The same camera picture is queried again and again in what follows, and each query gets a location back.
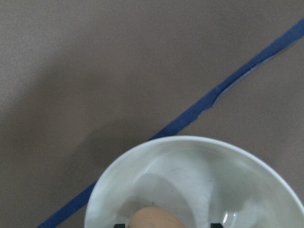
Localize brown egg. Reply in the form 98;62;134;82
128;207;185;228

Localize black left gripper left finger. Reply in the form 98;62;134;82
114;224;125;228

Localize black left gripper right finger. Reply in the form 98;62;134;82
210;223;223;228

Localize white bowl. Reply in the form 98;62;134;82
84;136;304;228

